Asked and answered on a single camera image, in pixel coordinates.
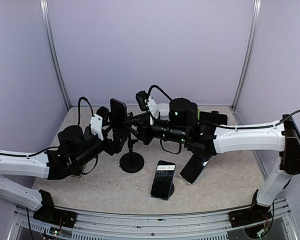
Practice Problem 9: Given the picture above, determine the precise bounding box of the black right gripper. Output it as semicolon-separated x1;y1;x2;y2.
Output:
122;112;189;146

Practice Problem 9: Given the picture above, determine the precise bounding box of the purple edged black phone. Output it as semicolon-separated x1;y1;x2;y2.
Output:
110;98;127;135

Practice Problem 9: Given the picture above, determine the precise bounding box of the tall black pole phone stand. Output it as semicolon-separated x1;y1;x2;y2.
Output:
119;130;145;174

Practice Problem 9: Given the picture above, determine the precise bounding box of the blue edged black phone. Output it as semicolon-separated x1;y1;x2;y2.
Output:
150;160;176;200

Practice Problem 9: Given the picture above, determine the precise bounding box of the dark round base phone stand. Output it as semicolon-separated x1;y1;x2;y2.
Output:
162;183;175;200

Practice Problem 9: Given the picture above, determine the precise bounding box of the short black pole phone stand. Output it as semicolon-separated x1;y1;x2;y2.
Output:
210;110;219;114

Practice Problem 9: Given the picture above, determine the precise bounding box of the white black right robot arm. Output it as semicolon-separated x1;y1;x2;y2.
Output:
123;97;300;222

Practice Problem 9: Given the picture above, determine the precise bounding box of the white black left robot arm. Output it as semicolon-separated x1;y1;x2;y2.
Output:
0;125;128;223

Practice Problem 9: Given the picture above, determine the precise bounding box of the black phone on white stand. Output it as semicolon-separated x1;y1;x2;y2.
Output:
179;154;212;185

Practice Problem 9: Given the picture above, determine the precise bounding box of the black phone on short stand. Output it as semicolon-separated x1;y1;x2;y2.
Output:
199;111;228;125

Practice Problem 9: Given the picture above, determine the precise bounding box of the white ceramic bowl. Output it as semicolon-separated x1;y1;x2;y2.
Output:
157;103;170;120

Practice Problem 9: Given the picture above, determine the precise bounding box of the green plate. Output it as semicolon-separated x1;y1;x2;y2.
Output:
197;109;201;120

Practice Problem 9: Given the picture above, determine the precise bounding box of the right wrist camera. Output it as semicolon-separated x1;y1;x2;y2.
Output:
135;90;160;125

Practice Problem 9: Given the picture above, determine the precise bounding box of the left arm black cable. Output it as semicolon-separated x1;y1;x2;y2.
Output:
77;96;95;126

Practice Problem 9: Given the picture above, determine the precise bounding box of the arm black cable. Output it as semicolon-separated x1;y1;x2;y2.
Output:
77;96;95;126
148;84;173;101

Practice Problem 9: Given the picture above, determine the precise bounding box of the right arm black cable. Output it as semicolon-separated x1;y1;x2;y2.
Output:
148;84;173;101

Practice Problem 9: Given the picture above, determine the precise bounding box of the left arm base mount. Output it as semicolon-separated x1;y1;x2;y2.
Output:
33;208;78;229

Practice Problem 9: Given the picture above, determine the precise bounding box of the left aluminium frame post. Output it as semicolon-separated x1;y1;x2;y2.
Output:
39;0;72;111

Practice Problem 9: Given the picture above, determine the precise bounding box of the aluminium frame post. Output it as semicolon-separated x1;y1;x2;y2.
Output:
39;0;72;111
231;0;262;112

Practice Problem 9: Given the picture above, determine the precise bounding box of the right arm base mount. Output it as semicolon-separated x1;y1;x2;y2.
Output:
228;208;272;228

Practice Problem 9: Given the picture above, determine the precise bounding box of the right aluminium frame post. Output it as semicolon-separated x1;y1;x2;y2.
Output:
231;0;262;112

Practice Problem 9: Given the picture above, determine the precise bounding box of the aluminium front rail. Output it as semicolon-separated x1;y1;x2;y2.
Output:
7;199;300;240

